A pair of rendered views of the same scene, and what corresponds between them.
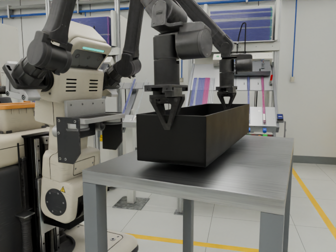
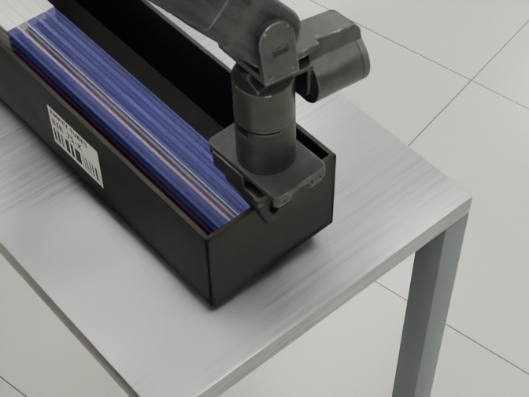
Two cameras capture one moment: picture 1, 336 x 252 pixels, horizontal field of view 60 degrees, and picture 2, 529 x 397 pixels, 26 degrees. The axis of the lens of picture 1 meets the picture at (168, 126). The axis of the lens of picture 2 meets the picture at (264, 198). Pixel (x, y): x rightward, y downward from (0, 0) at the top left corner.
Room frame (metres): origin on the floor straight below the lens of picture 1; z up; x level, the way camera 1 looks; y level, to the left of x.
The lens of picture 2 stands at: (0.35, 0.68, 1.80)
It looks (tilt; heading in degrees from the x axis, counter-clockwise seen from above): 50 degrees down; 295
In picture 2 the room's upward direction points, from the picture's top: straight up
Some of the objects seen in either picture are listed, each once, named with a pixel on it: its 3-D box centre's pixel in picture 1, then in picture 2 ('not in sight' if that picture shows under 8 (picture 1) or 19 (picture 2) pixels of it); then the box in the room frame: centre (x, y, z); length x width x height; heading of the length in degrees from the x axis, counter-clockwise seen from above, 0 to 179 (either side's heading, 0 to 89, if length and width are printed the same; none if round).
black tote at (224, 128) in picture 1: (206, 125); (112, 86); (0.91, -0.12, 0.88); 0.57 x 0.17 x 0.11; 156
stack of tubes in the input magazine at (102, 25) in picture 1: (87, 33); not in sight; (2.94, 0.79, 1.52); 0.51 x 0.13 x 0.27; 77
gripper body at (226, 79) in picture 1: (226, 81); not in sight; (1.17, -0.23, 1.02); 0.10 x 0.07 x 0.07; 155
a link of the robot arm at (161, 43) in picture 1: (168, 48); (269, 90); (0.65, 0.00, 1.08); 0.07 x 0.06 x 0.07; 58
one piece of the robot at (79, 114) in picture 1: (90, 127); not in sight; (1.10, 0.30, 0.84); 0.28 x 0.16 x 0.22; 156
